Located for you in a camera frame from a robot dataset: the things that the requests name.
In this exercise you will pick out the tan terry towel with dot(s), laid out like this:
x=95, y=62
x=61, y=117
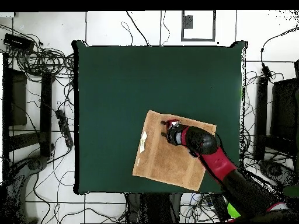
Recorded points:
x=163, y=163

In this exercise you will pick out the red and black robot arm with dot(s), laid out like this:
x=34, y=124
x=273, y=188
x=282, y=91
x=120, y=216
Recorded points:
x=219, y=163

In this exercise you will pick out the flat black box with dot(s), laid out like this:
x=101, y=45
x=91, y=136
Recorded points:
x=17, y=41

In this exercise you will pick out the dark green tablecloth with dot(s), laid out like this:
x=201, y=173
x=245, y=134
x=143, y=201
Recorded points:
x=116, y=93

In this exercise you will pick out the long black box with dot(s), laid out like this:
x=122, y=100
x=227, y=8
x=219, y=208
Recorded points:
x=218, y=206

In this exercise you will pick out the black power strip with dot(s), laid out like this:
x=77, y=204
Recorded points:
x=64, y=127

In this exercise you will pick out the bright green ball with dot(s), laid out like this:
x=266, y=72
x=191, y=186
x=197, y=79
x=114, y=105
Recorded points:
x=233, y=210

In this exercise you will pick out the small grey square plate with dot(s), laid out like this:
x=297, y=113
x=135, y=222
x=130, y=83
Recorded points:
x=188, y=21

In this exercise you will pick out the black power adapter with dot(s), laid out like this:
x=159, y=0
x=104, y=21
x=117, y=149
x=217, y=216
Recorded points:
x=266, y=71

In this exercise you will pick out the grey chair base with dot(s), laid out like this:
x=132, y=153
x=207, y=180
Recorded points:
x=275, y=170
x=35, y=163

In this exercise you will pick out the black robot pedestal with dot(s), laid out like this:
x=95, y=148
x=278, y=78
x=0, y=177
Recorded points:
x=154, y=207

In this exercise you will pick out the black stand frame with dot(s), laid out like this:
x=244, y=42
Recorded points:
x=46, y=116
x=261, y=116

